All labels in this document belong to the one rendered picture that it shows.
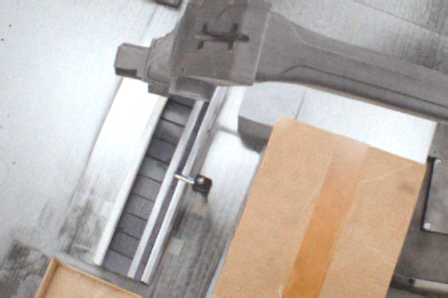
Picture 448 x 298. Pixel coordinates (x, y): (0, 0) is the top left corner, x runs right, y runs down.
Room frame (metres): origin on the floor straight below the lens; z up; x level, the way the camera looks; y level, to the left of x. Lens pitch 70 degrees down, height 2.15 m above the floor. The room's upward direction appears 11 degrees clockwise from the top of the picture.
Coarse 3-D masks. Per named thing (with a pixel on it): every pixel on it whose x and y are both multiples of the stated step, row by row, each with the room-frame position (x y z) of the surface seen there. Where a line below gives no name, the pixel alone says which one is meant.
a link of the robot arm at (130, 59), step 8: (120, 48) 0.44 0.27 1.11; (128, 48) 0.44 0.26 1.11; (136, 48) 0.45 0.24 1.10; (144, 48) 0.44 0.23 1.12; (120, 56) 0.43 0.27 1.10; (128, 56) 0.43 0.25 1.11; (136, 56) 0.43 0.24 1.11; (144, 56) 0.43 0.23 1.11; (120, 64) 0.41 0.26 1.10; (128, 64) 0.42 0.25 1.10; (136, 64) 0.42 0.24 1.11; (144, 64) 0.42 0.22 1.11; (120, 72) 0.41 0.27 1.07; (128, 72) 0.41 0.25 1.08; (136, 72) 0.41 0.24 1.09; (152, 88) 0.37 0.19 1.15; (160, 88) 0.37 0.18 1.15; (168, 96) 0.37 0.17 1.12
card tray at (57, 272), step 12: (60, 264) 0.10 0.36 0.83; (48, 276) 0.07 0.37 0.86; (60, 276) 0.08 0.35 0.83; (72, 276) 0.08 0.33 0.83; (84, 276) 0.09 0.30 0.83; (48, 288) 0.05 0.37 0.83; (60, 288) 0.05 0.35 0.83; (72, 288) 0.06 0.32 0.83; (84, 288) 0.06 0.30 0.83; (96, 288) 0.07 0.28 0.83; (108, 288) 0.08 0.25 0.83; (120, 288) 0.08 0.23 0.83
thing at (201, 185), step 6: (174, 174) 0.29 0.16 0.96; (180, 174) 0.29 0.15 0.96; (198, 174) 0.30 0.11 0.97; (180, 180) 0.28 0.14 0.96; (186, 180) 0.29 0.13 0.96; (192, 180) 0.29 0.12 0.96; (198, 180) 0.28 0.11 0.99; (204, 180) 0.29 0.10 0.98; (210, 180) 0.29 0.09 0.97; (192, 186) 0.28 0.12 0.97; (198, 186) 0.28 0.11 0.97; (204, 186) 0.28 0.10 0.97; (210, 186) 0.28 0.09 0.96; (198, 192) 0.27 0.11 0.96; (204, 192) 0.27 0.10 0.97; (204, 198) 0.28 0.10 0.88
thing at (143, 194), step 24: (168, 120) 0.41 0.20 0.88; (168, 144) 0.36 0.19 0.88; (192, 144) 0.37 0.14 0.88; (144, 168) 0.31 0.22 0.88; (168, 168) 0.32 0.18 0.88; (144, 192) 0.27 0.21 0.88; (168, 192) 0.28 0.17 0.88; (120, 216) 0.21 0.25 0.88; (144, 216) 0.22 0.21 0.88; (120, 240) 0.17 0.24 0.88; (120, 264) 0.12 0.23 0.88; (144, 264) 0.13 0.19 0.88
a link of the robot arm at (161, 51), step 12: (180, 24) 0.32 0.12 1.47; (168, 36) 0.35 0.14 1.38; (156, 48) 0.38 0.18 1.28; (168, 48) 0.31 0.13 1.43; (156, 60) 0.35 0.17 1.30; (168, 60) 0.29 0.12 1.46; (144, 72) 0.38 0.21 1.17; (156, 72) 0.35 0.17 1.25; (156, 84) 0.37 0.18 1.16; (168, 84) 0.36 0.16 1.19; (180, 84) 0.25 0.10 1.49; (192, 84) 0.25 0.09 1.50; (204, 84) 0.25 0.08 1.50; (192, 96) 0.24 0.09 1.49; (204, 96) 0.24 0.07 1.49
